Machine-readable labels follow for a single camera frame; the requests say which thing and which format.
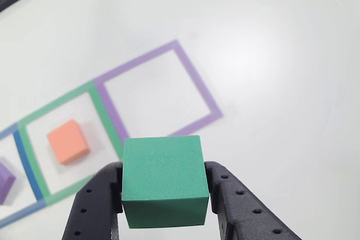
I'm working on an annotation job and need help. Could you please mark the purple foam block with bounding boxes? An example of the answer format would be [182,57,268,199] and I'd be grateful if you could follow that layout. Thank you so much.
[0,156,17,206]

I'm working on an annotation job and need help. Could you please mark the orange foam block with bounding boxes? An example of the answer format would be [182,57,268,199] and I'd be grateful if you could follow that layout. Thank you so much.
[46,119,91,166]

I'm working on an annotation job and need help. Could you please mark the blue tape square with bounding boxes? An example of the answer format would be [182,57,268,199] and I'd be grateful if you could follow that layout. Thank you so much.
[0,124,48,229]

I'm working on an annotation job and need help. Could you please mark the purple tape square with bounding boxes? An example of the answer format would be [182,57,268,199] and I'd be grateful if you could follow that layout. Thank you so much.
[93,39,224,147]

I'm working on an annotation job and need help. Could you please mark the green tape square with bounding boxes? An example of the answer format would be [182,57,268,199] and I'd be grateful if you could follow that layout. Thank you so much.
[17,79,124,206]

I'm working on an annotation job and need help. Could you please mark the green foam cube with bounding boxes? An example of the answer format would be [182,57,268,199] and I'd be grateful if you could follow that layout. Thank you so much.
[120,134,210,229]

